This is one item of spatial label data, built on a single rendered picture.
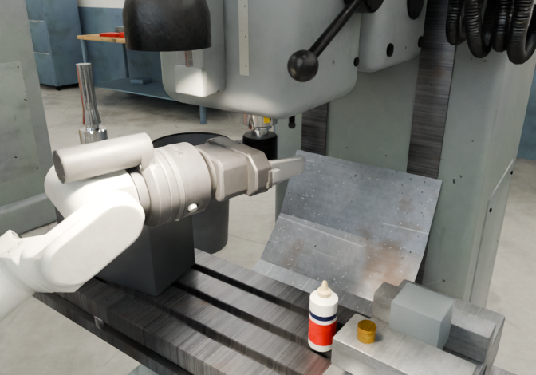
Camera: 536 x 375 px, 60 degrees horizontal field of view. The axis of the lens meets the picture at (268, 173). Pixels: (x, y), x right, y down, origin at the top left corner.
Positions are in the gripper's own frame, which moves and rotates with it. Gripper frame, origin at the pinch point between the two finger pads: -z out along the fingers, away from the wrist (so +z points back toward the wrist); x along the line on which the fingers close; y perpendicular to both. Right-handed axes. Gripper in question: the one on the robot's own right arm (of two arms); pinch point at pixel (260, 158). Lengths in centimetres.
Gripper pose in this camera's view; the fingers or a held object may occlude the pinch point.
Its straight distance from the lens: 64.2
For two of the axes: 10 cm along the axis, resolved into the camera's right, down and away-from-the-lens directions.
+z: -7.6, 2.3, -6.0
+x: -6.5, -2.8, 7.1
